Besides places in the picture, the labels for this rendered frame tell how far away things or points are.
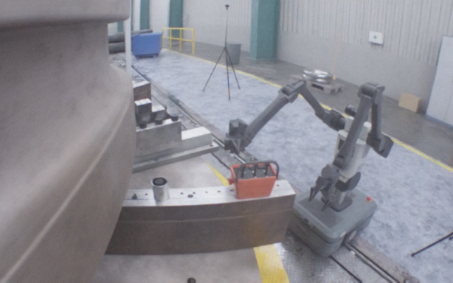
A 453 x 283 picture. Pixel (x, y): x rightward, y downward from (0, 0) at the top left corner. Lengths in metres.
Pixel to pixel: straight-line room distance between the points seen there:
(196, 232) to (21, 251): 0.98
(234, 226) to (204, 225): 0.15
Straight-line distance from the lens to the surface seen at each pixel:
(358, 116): 1.28
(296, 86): 1.50
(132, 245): 1.47
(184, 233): 1.37
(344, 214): 1.99
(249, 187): 1.22
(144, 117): 2.13
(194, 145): 2.37
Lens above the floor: 1.48
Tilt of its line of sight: 26 degrees down
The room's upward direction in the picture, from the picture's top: 2 degrees clockwise
